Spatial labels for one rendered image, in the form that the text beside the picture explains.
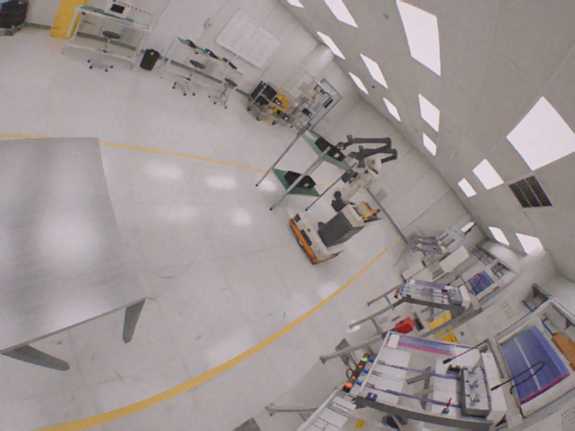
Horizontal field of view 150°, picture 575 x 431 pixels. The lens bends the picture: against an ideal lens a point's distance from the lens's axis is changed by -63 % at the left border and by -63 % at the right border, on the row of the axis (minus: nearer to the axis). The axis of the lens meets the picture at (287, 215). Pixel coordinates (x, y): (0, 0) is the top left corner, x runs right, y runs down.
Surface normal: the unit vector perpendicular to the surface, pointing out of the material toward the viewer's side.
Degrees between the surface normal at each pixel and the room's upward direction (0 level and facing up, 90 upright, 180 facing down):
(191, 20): 90
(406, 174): 90
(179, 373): 0
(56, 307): 0
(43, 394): 0
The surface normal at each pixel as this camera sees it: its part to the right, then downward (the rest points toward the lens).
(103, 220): 0.63, -0.61
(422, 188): -0.59, 0.01
